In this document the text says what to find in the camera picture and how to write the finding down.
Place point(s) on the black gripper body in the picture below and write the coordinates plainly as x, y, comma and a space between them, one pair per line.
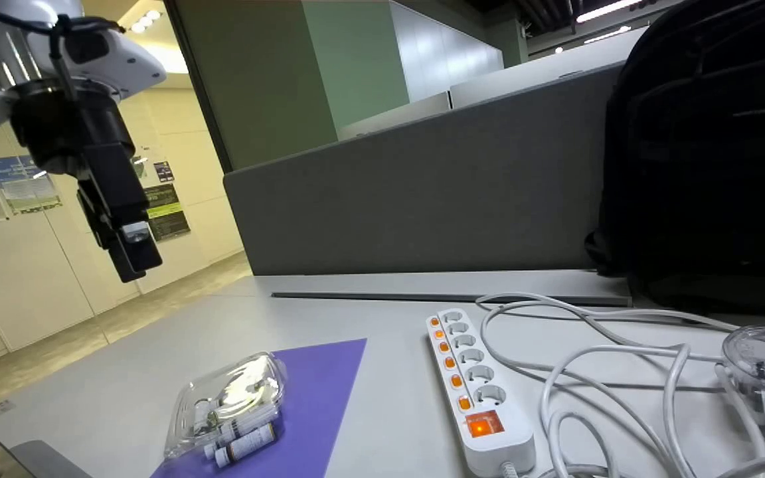
67, 123

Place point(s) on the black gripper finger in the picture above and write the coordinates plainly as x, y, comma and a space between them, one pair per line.
90, 215
134, 244

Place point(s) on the white power strip orange switches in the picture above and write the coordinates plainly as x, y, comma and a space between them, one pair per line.
476, 389

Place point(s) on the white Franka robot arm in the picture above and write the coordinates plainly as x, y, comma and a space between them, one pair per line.
121, 67

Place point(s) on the purple cloth mat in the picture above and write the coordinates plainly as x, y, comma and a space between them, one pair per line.
319, 399

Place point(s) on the grey desk partition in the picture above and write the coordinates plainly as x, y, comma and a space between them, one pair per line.
417, 196

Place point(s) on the black backpack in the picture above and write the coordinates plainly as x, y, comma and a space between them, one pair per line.
709, 160

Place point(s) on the dark wall poster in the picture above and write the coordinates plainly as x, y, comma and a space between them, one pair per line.
165, 215

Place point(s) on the blue green wall poster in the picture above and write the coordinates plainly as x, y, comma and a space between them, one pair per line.
24, 183

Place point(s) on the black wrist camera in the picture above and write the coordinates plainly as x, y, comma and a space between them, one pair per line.
86, 47

